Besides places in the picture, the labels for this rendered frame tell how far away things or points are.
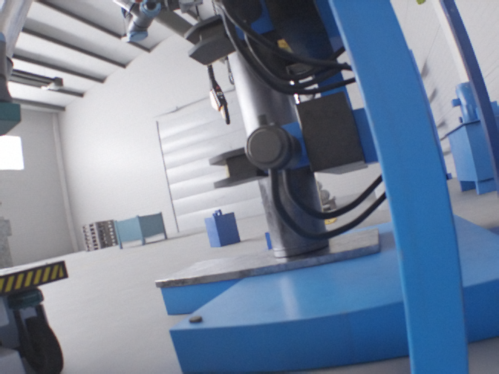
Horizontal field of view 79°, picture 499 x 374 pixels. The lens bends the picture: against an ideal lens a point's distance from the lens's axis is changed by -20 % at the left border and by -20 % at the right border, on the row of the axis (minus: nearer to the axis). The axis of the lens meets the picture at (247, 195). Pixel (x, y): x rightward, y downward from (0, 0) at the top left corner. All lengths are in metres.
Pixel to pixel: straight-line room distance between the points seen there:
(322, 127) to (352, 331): 0.56
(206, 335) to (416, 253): 0.56
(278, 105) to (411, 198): 1.04
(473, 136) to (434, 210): 2.97
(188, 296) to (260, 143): 0.75
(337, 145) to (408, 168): 0.68
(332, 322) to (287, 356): 0.12
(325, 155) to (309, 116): 0.12
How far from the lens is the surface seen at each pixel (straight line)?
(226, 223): 4.06
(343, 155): 1.00
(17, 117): 1.17
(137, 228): 9.12
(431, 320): 0.37
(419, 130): 0.34
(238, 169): 1.12
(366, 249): 1.18
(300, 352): 0.76
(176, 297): 1.45
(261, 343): 0.77
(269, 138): 0.86
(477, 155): 3.30
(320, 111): 1.03
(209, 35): 1.27
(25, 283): 0.94
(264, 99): 1.34
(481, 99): 1.65
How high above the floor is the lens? 0.35
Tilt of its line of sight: 2 degrees up
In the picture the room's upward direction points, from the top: 13 degrees counter-clockwise
